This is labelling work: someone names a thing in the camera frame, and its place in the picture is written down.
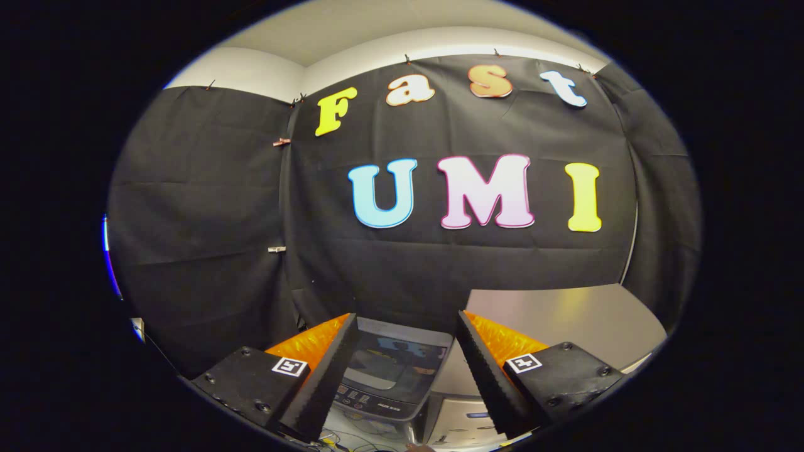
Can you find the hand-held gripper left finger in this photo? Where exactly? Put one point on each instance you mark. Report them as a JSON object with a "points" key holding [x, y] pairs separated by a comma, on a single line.
{"points": [[326, 376]]}

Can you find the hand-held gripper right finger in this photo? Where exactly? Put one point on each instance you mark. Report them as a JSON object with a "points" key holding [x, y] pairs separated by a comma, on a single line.
{"points": [[487, 376]]}

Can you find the grey washing machine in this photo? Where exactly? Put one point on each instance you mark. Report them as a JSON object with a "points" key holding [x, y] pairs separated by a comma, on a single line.
{"points": [[383, 408]]}

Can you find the small brown clip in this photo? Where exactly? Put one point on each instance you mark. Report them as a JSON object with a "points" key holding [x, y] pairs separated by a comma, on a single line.
{"points": [[282, 142]]}

